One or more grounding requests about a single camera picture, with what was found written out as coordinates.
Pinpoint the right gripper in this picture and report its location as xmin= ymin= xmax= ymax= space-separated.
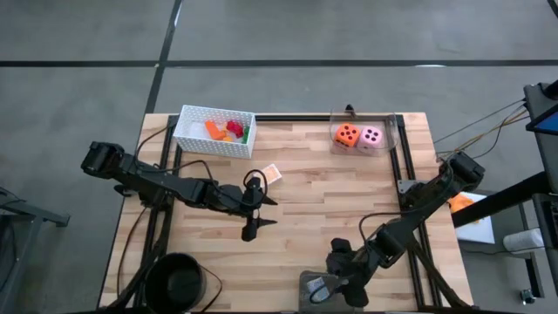
xmin=325 ymin=237 xmax=384 ymax=309

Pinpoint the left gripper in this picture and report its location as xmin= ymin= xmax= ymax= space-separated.
xmin=208 ymin=176 xmax=279 ymax=242

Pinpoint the blue playing card deck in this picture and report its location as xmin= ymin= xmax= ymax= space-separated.
xmin=306 ymin=276 xmax=327 ymax=294

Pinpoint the red toy block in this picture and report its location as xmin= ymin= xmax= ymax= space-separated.
xmin=225 ymin=119 xmax=245 ymax=139

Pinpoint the orange toy block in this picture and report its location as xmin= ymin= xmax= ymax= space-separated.
xmin=204 ymin=120 xmax=228 ymax=141

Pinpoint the orange foam die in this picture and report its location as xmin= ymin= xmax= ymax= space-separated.
xmin=334 ymin=123 xmax=362 ymax=148

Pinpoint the pink foam die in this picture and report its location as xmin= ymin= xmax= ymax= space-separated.
xmin=357 ymin=126 xmax=384 ymax=151

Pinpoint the small card tile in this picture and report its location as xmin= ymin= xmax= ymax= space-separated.
xmin=262 ymin=163 xmax=283 ymax=184

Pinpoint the smoky grey translucent bin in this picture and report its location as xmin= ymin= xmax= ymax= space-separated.
xmin=298 ymin=270 xmax=366 ymax=314

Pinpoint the white perforated basket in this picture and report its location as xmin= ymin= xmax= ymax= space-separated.
xmin=173 ymin=104 xmax=257 ymax=160

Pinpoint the black bucket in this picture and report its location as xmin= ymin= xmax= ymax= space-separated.
xmin=143 ymin=252 xmax=223 ymax=314

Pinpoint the orange object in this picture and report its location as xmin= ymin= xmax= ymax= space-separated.
xmin=447 ymin=194 xmax=476 ymax=215

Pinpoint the white sheet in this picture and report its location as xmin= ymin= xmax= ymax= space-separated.
xmin=448 ymin=189 xmax=497 ymax=245

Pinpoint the clear plastic bin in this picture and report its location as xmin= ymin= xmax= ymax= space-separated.
xmin=330 ymin=111 xmax=400 ymax=157

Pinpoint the black beam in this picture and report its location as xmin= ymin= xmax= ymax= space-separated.
xmin=451 ymin=172 xmax=558 ymax=229

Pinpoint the white roll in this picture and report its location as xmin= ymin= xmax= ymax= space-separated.
xmin=503 ymin=228 xmax=546 ymax=254

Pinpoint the grey metal bench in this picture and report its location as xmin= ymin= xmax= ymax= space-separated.
xmin=0 ymin=187 xmax=71 ymax=314

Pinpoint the tablet with blue screen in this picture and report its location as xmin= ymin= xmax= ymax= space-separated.
xmin=525 ymin=111 xmax=558 ymax=136

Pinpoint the black equipment stand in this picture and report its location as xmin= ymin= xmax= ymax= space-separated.
xmin=522 ymin=80 xmax=558 ymax=263

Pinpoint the thin tan cable bundle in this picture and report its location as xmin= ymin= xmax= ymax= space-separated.
xmin=435 ymin=98 xmax=531 ymax=160

